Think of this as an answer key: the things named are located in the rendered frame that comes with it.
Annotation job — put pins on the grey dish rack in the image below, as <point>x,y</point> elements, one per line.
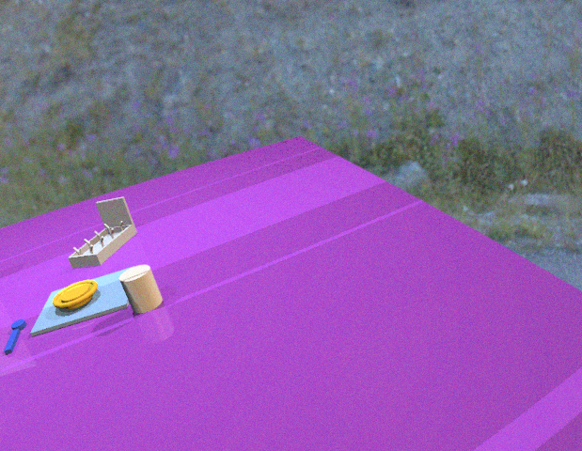
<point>119,228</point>

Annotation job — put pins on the light blue flat panel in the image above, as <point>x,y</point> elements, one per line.
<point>108,298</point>

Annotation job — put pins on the beige cylinder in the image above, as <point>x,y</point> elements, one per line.
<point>141,289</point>

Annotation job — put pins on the blue spoon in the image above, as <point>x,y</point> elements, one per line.
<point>17,326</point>

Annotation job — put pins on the golden yellow round plate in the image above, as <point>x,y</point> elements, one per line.
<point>75,295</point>

